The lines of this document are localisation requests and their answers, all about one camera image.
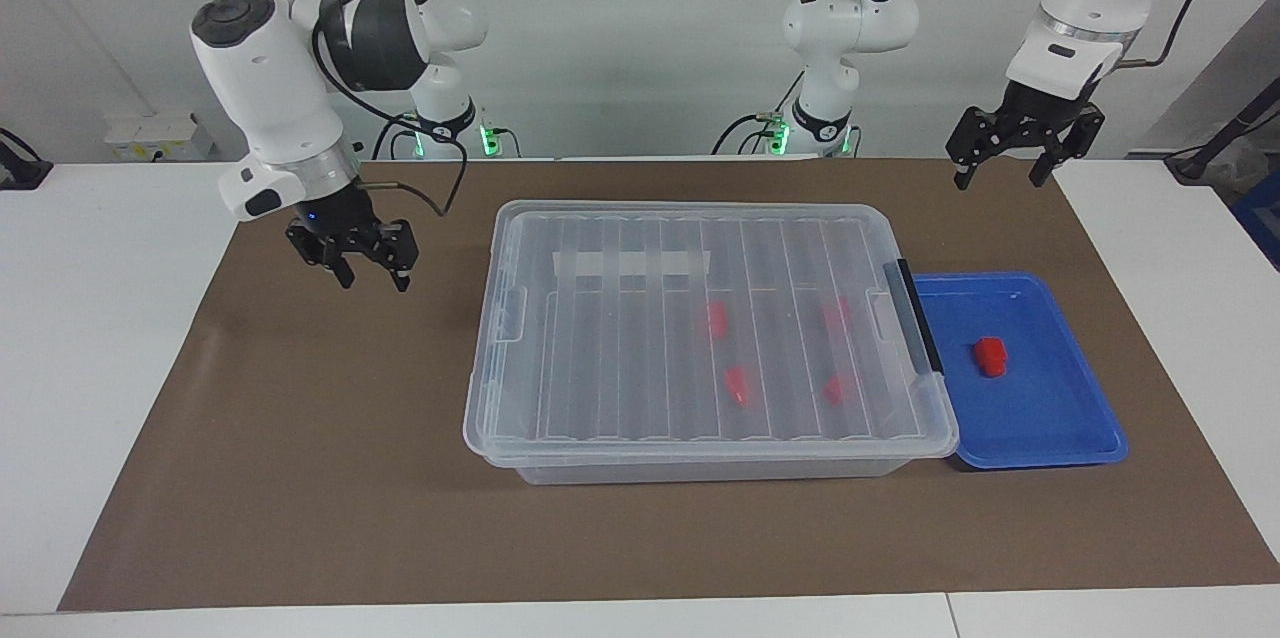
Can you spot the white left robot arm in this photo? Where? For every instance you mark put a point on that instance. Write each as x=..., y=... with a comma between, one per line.
x=850, y=28

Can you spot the white wall socket box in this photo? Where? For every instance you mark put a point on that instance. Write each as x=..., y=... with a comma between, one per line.
x=160, y=138

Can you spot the blue plastic tray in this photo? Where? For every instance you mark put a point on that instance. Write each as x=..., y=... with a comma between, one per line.
x=1040, y=418

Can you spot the blue crate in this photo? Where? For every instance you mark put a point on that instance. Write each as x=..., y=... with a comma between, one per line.
x=1262, y=228

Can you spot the grey crumpled bag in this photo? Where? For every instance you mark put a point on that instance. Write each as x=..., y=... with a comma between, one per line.
x=1240, y=163

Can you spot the black stand pole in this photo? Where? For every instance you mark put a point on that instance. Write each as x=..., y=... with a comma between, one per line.
x=1240, y=118

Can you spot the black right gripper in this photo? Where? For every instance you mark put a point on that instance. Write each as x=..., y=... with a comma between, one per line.
x=340, y=223

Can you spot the clear plastic storage box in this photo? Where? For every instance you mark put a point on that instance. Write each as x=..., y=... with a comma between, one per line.
x=700, y=473

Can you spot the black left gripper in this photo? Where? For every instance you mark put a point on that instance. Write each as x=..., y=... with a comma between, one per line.
x=1035, y=118

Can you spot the brown table mat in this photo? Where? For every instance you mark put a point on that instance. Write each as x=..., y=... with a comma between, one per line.
x=300, y=468

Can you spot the red block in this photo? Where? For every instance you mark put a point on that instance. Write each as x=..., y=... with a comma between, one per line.
x=836, y=314
x=737, y=386
x=838, y=389
x=716, y=319
x=991, y=358

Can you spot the clear plastic box lid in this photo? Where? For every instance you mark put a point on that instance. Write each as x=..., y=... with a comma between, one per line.
x=650, y=368

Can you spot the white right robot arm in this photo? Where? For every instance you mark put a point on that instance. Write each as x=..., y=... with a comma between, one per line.
x=260, y=68

